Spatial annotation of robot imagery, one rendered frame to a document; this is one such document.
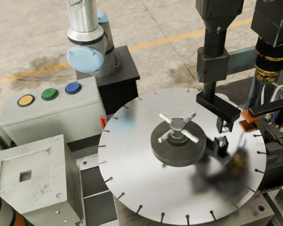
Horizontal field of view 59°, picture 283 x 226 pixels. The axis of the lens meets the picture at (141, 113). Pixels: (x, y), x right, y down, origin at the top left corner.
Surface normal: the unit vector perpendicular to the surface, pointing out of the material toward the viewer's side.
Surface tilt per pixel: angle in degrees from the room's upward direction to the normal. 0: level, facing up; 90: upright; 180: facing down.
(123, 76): 0
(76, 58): 98
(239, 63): 90
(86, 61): 98
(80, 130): 90
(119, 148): 0
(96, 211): 0
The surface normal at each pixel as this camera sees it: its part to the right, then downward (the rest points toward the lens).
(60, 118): 0.26, 0.68
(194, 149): -0.05, -0.64
